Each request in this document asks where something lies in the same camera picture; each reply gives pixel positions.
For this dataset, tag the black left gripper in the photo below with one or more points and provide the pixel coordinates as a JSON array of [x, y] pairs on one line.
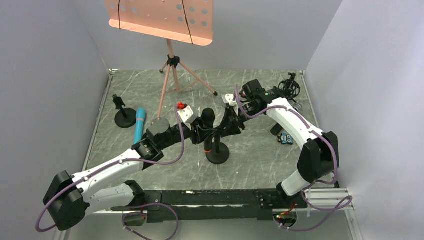
[[198, 133]]

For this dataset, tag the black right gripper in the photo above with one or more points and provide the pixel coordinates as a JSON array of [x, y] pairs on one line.
[[234, 118]]

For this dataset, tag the black round-base mic stand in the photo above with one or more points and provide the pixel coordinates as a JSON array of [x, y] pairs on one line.
[[216, 152]]

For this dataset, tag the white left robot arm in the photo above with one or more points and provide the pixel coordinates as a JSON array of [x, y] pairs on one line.
[[72, 197]]

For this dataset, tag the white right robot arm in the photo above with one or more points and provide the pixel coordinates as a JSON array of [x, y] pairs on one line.
[[319, 150]]

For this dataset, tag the small black mic stand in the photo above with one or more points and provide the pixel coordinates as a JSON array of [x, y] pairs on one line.
[[125, 117]]

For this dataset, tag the pink music stand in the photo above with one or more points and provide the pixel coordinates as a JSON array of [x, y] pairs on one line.
[[186, 21]]

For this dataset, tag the blue owl block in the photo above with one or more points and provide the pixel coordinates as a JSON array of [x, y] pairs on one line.
[[285, 139]]

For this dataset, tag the blue microphone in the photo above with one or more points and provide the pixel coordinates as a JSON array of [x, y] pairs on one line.
[[139, 124]]

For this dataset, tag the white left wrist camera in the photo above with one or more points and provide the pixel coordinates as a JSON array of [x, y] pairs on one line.
[[186, 114]]

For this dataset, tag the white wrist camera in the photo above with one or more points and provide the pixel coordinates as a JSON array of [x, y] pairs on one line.
[[229, 101], [186, 114]]

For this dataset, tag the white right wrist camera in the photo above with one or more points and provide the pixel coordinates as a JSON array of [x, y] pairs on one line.
[[229, 101]]

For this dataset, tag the black shock mount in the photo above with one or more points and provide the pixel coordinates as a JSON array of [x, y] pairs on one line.
[[290, 87]]

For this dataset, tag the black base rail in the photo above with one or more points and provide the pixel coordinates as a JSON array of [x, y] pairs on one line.
[[259, 204]]

